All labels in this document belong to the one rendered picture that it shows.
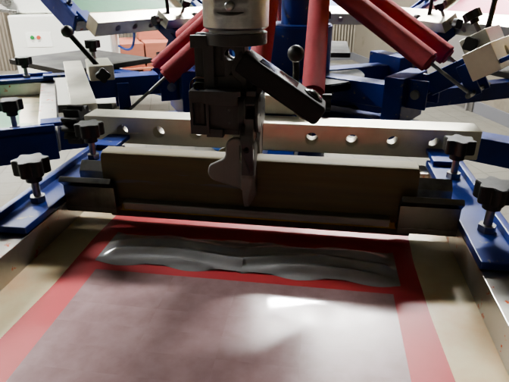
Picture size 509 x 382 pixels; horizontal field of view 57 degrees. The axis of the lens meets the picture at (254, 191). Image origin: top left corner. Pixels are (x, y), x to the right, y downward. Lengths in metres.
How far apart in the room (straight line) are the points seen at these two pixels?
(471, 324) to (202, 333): 0.26
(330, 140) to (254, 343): 0.45
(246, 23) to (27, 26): 4.65
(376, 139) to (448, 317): 0.38
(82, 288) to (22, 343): 0.09
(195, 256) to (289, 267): 0.12
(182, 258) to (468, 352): 0.32
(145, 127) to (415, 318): 0.57
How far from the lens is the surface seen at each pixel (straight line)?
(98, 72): 1.18
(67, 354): 0.48
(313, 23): 1.15
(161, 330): 0.48
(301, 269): 0.55
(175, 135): 0.85
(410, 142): 0.82
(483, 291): 0.53
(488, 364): 0.49
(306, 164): 0.58
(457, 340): 0.50
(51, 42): 5.09
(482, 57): 0.92
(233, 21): 0.53
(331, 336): 0.47
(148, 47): 6.79
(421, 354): 0.48
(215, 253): 0.58
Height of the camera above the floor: 1.27
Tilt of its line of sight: 24 degrees down
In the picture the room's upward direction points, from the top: straight up
